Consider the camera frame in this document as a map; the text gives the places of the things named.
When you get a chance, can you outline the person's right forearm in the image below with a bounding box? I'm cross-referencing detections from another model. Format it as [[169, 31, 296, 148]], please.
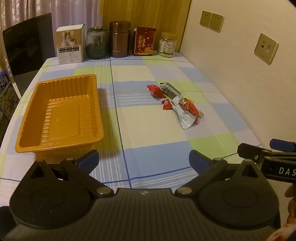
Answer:
[[268, 223, 296, 241]]

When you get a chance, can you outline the pink sheer curtain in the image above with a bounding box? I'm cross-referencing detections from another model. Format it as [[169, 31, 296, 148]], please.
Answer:
[[0, 0, 103, 70]]

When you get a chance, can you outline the yellow curtain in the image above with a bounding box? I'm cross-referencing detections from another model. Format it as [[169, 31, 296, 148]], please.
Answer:
[[102, 0, 192, 53]]

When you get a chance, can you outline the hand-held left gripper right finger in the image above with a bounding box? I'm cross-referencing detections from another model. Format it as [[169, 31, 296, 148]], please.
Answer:
[[174, 149, 266, 198]]

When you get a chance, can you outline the beige wall socket plate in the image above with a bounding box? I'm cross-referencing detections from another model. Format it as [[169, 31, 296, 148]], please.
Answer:
[[254, 33, 279, 65]]

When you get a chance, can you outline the blue milk carton box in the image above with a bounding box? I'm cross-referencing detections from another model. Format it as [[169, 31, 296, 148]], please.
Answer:
[[0, 70, 21, 145]]

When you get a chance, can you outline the small red candy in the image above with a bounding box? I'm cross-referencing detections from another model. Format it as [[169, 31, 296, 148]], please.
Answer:
[[161, 98, 173, 110]]

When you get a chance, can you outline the green glass jar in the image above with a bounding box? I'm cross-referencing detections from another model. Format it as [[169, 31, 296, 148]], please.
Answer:
[[85, 27, 109, 59]]

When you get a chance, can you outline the white product box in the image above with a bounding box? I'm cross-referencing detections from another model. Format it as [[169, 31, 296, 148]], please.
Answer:
[[55, 24, 86, 65]]

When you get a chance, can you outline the red foil candy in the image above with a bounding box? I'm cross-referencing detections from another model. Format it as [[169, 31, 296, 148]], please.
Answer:
[[147, 84, 167, 99]]

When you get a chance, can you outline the checkered tablecloth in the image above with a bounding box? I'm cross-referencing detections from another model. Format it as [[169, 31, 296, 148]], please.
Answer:
[[0, 51, 296, 208]]

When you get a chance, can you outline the red gift box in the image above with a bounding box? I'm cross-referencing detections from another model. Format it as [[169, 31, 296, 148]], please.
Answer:
[[134, 27, 156, 56]]

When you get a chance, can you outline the person's right hand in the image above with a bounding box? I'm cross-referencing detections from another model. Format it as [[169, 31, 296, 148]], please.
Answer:
[[285, 185, 296, 224]]

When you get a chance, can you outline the red brown snack packet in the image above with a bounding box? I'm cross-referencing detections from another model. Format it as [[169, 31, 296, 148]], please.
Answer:
[[179, 97, 200, 125]]

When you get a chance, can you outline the brown thermos flask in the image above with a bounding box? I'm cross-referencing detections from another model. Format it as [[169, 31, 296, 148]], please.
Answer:
[[109, 20, 132, 58]]

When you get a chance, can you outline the orange plastic tray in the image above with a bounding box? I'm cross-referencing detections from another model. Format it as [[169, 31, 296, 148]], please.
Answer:
[[15, 74, 104, 161]]

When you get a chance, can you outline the dark side table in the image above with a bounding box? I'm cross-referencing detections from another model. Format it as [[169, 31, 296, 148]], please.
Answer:
[[14, 70, 44, 98]]

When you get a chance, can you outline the black glossy monitor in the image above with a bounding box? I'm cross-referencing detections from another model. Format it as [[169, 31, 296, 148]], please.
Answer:
[[2, 13, 56, 77]]

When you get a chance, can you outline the silver white stick packet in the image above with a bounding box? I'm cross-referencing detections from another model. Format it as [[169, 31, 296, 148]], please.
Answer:
[[172, 96, 197, 129]]

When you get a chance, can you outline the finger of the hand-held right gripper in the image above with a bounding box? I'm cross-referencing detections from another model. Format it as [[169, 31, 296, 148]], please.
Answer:
[[237, 143, 274, 164], [269, 138, 296, 153]]

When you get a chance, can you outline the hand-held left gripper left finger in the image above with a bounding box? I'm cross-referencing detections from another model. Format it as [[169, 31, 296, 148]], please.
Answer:
[[22, 149, 114, 198]]

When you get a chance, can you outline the black silver seaweed packet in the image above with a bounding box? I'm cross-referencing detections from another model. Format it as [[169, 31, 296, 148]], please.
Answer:
[[159, 82, 183, 102]]

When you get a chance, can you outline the clear plastic jar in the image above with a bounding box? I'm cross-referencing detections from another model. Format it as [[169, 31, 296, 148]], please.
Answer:
[[158, 32, 177, 58]]

